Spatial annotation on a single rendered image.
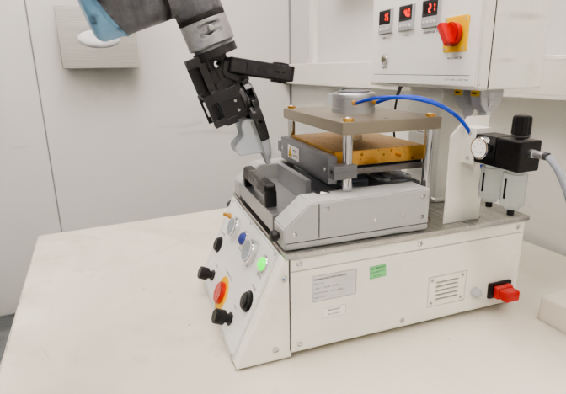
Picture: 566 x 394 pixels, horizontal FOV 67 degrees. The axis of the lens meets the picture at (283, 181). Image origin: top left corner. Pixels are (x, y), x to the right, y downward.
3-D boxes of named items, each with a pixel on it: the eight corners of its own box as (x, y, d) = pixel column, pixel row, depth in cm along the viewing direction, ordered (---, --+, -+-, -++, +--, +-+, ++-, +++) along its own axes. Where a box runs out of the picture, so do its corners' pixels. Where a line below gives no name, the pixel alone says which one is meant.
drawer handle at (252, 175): (253, 184, 83) (252, 164, 82) (277, 206, 70) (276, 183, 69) (243, 185, 83) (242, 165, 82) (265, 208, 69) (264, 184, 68)
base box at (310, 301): (407, 239, 111) (411, 176, 107) (530, 315, 77) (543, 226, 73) (201, 274, 95) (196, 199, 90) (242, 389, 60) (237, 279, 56)
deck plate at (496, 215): (411, 175, 107) (412, 172, 107) (529, 220, 76) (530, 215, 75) (232, 195, 93) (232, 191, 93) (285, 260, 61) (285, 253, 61)
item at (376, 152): (364, 147, 93) (365, 103, 90) (429, 169, 73) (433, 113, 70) (290, 154, 87) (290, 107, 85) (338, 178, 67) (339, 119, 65)
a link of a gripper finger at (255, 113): (254, 139, 74) (236, 92, 71) (264, 135, 74) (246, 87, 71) (263, 143, 69) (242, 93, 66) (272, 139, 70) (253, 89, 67)
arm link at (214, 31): (220, 15, 70) (230, 8, 63) (230, 42, 72) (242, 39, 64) (177, 31, 69) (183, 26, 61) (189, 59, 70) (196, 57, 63)
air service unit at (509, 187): (472, 195, 73) (482, 109, 69) (548, 223, 60) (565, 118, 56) (447, 199, 71) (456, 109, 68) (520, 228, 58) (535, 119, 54)
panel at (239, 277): (203, 275, 93) (234, 197, 91) (232, 362, 65) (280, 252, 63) (194, 274, 92) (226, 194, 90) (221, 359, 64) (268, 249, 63)
